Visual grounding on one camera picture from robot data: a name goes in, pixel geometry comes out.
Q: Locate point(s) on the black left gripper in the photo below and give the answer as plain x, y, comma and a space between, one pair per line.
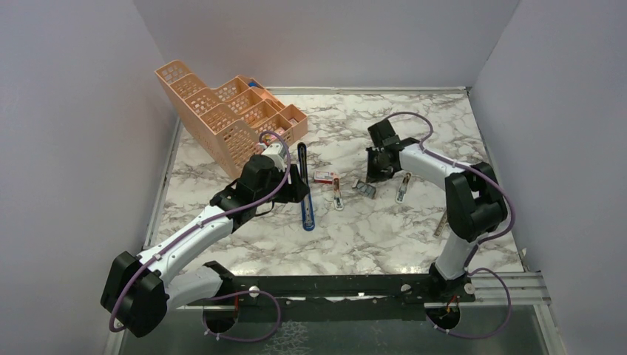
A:
296, 191

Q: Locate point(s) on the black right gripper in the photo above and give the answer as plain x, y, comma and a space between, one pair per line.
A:
373, 175

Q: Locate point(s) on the white small stapler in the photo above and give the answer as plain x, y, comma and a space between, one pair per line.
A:
402, 190

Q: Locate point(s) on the red white staple box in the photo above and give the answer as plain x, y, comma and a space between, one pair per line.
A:
324, 177

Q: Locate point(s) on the pink small stapler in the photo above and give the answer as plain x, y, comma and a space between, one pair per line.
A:
337, 196

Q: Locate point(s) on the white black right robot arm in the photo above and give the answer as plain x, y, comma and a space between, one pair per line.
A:
475, 205

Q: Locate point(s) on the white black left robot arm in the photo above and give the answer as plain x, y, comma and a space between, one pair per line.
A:
140, 289

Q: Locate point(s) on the peach plastic desk organizer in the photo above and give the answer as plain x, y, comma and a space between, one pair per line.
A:
229, 121

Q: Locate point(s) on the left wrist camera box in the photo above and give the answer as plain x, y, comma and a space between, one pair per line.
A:
278, 153

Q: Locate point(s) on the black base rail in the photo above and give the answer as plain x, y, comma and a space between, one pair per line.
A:
405, 287

